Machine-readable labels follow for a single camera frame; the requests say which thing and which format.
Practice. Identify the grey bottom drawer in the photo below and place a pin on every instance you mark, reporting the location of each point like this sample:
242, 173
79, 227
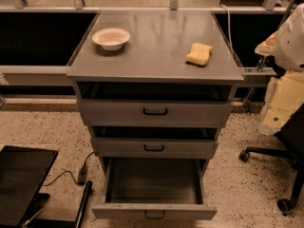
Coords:
154, 189

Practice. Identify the grey drawer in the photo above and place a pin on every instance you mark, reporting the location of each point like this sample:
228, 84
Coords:
155, 142
154, 189
154, 104

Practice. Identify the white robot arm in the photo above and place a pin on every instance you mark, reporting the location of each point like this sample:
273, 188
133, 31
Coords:
285, 94

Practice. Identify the grey drawer cabinet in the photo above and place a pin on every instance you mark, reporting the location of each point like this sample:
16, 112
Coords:
155, 53

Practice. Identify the grey top drawer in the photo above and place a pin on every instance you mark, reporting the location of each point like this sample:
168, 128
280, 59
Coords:
154, 104

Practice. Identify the grey middle drawer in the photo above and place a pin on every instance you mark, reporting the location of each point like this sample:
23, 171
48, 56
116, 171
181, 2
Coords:
155, 142

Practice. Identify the yellow sponge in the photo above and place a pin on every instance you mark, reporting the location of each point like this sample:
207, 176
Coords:
199, 54

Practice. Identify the white bowl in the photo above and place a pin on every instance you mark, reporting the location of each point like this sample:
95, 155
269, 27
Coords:
111, 39

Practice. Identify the black tube on floor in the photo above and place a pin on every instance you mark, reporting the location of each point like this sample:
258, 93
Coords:
83, 204

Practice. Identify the black office chair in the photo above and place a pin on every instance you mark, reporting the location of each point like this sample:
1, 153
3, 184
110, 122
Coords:
292, 137

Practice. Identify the black monitor screen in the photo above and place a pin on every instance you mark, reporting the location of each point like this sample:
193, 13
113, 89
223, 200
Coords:
23, 170

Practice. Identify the black power adapter with cable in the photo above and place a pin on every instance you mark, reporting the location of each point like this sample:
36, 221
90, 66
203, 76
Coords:
82, 174

